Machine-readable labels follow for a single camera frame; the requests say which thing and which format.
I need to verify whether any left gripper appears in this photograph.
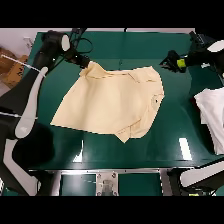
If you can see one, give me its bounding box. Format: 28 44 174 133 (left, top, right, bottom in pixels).
70 53 92 70

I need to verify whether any white garment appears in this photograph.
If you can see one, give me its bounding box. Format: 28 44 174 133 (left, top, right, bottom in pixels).
193 87 224 156

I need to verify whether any cream shirt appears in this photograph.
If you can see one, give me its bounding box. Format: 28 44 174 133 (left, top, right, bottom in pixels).
49 60 166 144

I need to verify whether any silver frame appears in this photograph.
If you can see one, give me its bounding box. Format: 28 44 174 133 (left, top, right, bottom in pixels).
27 167 181 197

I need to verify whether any black cable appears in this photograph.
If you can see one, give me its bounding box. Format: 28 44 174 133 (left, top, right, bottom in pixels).
68 31 94 56

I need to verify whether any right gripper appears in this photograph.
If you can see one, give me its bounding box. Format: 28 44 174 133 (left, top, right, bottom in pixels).
159 49 187 72

